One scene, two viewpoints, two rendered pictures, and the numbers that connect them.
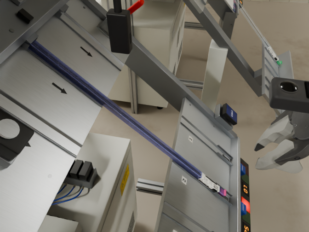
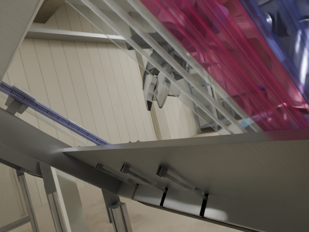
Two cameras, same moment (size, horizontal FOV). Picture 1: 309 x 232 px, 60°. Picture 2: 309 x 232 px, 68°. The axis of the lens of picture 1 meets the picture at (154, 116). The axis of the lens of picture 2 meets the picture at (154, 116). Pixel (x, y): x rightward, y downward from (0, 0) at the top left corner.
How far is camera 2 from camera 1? 0.47 m
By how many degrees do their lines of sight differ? 64
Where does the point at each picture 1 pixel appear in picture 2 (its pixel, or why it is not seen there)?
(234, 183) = not seen: hidden behind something
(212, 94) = (74, 199)
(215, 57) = not seen: hidden behind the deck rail
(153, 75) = (21, 135)
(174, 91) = (51, 146)
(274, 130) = (147, 85)
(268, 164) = (164, 89)
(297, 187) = not seen: outside the picture
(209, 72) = (61, 176)
